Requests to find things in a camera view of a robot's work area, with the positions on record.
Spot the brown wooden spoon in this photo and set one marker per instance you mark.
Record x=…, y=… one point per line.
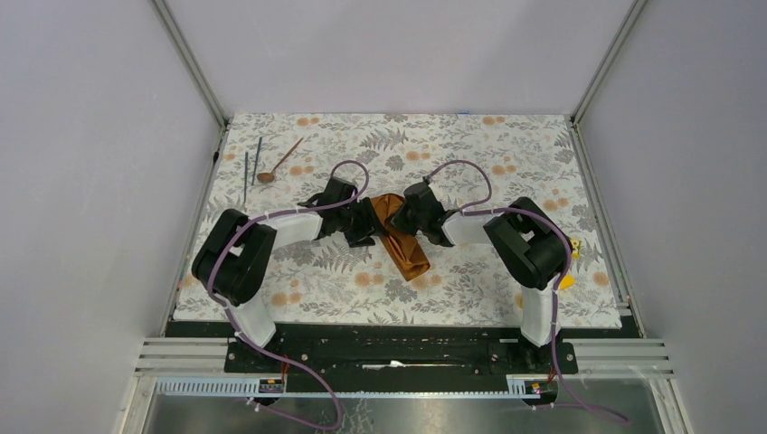
x=268, y=177

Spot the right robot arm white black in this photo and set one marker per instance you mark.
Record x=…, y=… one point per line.
x=534, y=250

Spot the yellow numbered die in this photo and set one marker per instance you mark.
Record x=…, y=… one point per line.
x=576, y=245

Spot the floral patterned table mat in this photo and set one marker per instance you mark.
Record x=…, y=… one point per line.
x=416, y=169

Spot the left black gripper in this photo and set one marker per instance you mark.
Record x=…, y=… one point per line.
x=369, y=224

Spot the left aluminium frame post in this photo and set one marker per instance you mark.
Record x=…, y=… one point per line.
x=183, y=49

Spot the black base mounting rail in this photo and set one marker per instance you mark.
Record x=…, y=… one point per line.
x=389, y=358

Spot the dark teal chopstick right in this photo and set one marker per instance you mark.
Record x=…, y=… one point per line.
x=256, y=160

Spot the aluminium frame post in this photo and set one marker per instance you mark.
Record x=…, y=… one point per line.
x=625, y=29
x=183, y=49

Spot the yellow cube block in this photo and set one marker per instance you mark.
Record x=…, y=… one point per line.
x=566, y=282

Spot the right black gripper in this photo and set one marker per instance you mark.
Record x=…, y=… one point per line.
x=397, y=220

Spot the dark teal chopstick left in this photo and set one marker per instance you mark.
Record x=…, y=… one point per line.
x=246, y=172

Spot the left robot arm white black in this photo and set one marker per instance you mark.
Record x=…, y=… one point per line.
x=233, y=260

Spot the right aluminium frame post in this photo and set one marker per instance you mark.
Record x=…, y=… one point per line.
x=625, y=29

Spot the orange cloth napkin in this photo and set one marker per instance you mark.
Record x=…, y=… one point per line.
x=403, y=248

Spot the dark teal chopstick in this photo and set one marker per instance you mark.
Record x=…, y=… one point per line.
x=256, y=160
x=246, y=172

